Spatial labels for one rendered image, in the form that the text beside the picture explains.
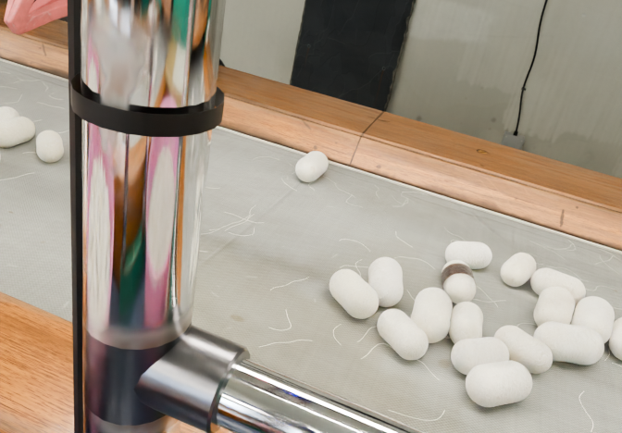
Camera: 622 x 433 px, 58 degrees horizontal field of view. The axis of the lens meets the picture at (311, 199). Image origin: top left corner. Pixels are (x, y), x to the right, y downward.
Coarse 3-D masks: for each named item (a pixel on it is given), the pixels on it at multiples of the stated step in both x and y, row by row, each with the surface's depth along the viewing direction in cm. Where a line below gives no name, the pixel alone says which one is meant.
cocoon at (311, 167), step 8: (312, 152) 47; (320, 152) 47; (304, 160) 45; (312, 160) 45; (320, 160) 46; (296, 168) 45; (304, 168) 45; (312, 168) 45; (320, 168) 45; (304, 176) 45; (312, 176) 45
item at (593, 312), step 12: (588, 300) 34; (600, 300) 34; (576, 312) 33; (588, 312) 32; (600, 312) 32; (612, 312) 33; (576, 324) 32; (588, 324) 32; (600, 324) 32; (612, 324) 32
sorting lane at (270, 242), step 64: (0, 64) 58; (64, 128) 47; (0, 192) 36; (64, 192) 38; (256, 192) 43; (320, 192) 45; (384, 192) 47; (0, 256) 31; (64, 256) 32; (256, 256) 35; (320, 256) 36; (384, 256) 38; (576, 256) 43; (192, 320) 29; (256, 320) 30; (320, 320) 31; (512, 320) 34; (320, 384) 27; (384, 384) 27; (448, 384) 28; (576, 384) 30
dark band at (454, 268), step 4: (452, 264) 35; (456, 264) 35; (460, 264) 35; (444, 268) 35; (448, 268) 35; (452, 268) 35; (456, 268) 34; (460, 268) 34; (464, 268) 34; (468, 268) 35; (444, 272) 35; (448, 272) 34; (452, 272) 34; (456, 272) 34; (460, 272) 34; (464, 272) 34; (468, 272) 34; (472, 272) 35; (444, 276) 35; (448, 276) 34; (472, 276) 34; (444, 280) 34
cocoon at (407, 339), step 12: (384, 312) 30; (396, 312) 30; (384, 324) 29; (396, 324) 29; (408, 324) 29; (384, 336) 29; (396, 336) 29; (408, 336) 28; (420, 336) 28; (396, 348) 29; (408, 348) 28; (420, 348) 28
